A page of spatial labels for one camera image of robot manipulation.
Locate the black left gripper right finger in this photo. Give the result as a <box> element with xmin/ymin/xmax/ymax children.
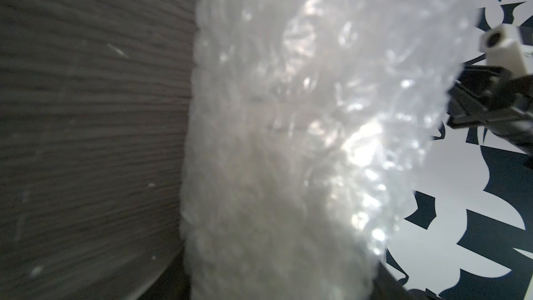
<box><xmin>372</xmin><ymin>263</ymin><xmax>440</xmax><ymax>300</ymax></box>

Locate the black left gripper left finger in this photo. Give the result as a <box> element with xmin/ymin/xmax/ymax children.
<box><xmin>139</xmin><ymin>251</ymin><xmax>191</xmax><ymax>300</ymax></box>

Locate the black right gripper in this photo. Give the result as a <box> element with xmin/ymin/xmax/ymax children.
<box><xmin>447</xmin><ymin>65</ymin><xmax>532</xmax><ymax>154</ymax></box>

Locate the clear bubble wrap sheet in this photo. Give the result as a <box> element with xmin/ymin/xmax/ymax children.
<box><xmin>180</xmin><ymin>0</ymin><xmax>478</xmax><ymax>299</ymax></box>

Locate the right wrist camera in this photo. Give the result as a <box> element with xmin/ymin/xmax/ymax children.
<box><xmin>479</xmin><ymin>24</ymin><xmax>532</xmax><ymax>78</ymax></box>

